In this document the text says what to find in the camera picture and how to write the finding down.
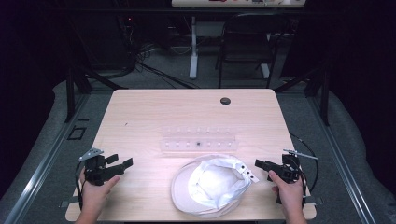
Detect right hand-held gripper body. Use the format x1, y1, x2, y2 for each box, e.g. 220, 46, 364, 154
266, 148, 319, 185

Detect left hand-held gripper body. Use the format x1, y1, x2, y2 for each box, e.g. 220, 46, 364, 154
78, 147, 126, 187

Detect person's left hand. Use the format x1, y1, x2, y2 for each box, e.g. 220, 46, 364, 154
78, 169, 121, 217

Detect person's right hand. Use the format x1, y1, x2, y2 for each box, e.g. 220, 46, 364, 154
268, 169, 308, 217

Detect white cap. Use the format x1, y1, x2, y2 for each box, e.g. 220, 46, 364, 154
170, 153, 260, 218

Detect clear plastic rack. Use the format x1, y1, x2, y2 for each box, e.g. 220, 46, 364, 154
160, 125, 239, 154

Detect black metal stand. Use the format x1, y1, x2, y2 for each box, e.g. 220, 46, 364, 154
274, 59, 332, 127
64, 62, 129, 123

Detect black metal chair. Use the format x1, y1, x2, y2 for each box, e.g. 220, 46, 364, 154
214, 12, 291, 90

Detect white desk leg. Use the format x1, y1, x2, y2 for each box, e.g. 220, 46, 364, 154
188, 15, 200, 80

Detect white desk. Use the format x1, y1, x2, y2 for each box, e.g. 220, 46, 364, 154
171, 0, 308, 8

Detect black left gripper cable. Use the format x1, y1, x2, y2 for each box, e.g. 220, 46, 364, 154
74, 161, 88, 211

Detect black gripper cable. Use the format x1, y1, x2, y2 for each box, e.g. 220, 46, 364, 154
289, 133, 320, 194
74, 161, 88, 211

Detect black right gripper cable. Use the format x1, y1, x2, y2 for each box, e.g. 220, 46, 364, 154
289, 133, 320, 194

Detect grey metal floor rail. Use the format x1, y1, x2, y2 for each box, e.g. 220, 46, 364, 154
307, 96, 377, 224
3, 92, 92, 224

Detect black floor cables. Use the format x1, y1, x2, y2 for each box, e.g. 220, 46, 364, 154
115, 15, 200, 90

